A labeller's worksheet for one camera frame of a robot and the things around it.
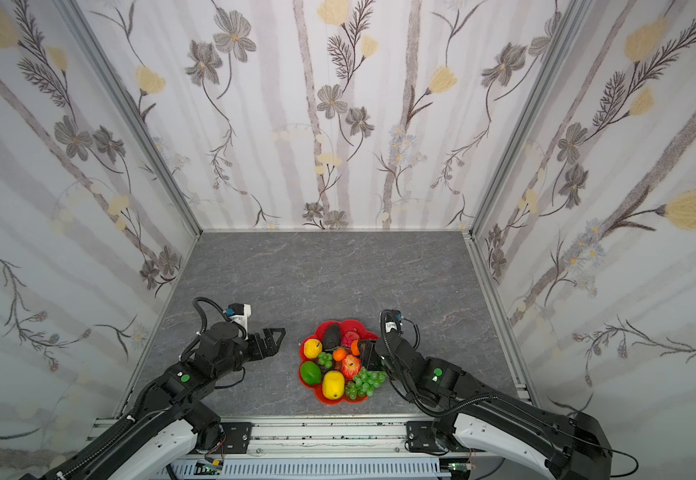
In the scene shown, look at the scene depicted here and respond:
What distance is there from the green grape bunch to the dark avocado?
115 mm

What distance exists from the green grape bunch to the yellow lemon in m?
0.02

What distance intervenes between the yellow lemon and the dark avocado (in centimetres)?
7

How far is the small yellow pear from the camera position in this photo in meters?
0.84

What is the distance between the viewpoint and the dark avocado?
858 millimetres

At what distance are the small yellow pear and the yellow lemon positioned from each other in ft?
0.21

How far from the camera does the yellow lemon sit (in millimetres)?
773
